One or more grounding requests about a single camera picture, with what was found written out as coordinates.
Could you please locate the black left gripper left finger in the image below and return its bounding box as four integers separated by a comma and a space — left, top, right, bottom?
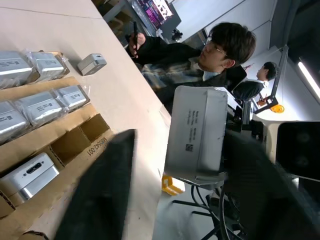
54, 128, 138, 240

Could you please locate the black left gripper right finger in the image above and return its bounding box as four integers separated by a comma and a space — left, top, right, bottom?
224, 130, 320, 240

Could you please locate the silver camera with label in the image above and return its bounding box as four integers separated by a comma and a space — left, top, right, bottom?
163, 84, 229, 185

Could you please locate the cardboard divider tray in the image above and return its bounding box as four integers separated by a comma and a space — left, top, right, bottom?
0, 51, 116, 240

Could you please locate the man's bare hand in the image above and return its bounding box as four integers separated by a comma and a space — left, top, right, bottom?
128, 32, 147, 55

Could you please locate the black box with round lenses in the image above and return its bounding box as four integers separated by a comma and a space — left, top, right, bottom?
275, 120, 320, 181

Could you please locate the yellow plastic block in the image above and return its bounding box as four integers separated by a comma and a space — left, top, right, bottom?
161, 174, 185, 196

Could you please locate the orange round object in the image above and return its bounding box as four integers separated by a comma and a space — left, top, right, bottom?
269, 104, 285, 115

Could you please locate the seated person in dark top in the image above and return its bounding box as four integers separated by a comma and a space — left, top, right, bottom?
234, 61, 280, 102

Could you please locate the black office chair back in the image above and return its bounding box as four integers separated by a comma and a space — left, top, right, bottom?
225, 65, 249, 94

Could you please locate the long white light strip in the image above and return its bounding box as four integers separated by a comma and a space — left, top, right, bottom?
297, 56, 320, 102

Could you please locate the man with glasses, dark jacket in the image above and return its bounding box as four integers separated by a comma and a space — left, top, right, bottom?
126, 21, 257, 115

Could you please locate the computer monitor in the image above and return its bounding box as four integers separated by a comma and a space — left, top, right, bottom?
130, 0, 183, 33

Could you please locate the black cable bundle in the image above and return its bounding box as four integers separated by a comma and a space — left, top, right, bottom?
172, 184, 248, 240

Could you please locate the unwrapped silver camera with port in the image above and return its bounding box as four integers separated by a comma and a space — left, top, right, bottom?
0, 152, 61, 204

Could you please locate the plastic wrapped silver camera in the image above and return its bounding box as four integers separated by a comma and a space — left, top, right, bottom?
24, 49, 71, 83
14, 90, 68, 129
0, 100, 31, 145
55, 84, 91, 113
0, 50, 35, 90

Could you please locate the black angular metal frame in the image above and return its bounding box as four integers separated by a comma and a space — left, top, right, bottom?
258, 44, 290, 107

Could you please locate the small bare silver camera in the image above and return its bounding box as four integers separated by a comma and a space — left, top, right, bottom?
76, 52, 107, 77

